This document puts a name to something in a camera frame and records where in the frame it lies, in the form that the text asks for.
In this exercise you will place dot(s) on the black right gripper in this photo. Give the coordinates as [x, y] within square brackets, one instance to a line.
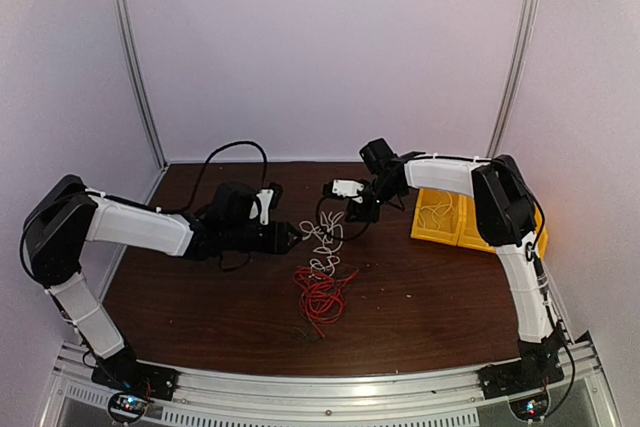
[364, 213]

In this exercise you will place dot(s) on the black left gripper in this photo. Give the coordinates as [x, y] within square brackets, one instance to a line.
[276, 243]

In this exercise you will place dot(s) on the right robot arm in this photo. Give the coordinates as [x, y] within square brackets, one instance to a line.
[508, 218]

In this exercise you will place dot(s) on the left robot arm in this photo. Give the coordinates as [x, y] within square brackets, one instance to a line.
[73, 218]

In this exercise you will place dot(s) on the yellow bin left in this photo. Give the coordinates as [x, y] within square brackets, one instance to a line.
[437, 217]

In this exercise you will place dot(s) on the yellow bin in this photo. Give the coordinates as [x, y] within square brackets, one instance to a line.
[437, 217]
[469, 236]
[540, 234]

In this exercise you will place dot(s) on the yellow bin middle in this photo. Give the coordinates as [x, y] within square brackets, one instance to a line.
[469, 236]

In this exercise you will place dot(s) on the yellow bin right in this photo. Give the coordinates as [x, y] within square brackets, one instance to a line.
[540, 234]

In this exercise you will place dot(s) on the left controller board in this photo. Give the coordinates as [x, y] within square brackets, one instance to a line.
[125, 407]

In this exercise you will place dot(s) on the controller board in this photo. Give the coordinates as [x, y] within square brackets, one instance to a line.
[530, 408]
[125, 407]

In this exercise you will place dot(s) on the right controller board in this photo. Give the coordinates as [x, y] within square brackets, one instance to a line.
[530, 408]

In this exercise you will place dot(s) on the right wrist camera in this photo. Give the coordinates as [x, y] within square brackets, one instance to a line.
[344, 189]

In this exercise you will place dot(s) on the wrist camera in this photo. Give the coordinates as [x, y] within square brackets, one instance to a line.
[344, 189]
[267, 200]

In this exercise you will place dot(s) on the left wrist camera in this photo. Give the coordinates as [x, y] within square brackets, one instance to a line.
[267, 200]

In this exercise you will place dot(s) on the aluminium front rail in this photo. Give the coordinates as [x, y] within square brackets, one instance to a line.
[450, 397]

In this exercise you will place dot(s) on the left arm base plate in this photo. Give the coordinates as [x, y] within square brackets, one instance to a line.
[124, 372]

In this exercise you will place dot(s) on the aluminium frame post right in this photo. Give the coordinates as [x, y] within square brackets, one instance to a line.
[524, 32]

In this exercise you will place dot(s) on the aluminium frame post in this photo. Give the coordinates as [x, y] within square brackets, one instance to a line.
[137, 82]
[524, 32]

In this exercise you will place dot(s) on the aluminium frame post left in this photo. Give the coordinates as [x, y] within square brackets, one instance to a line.
[137, 82]

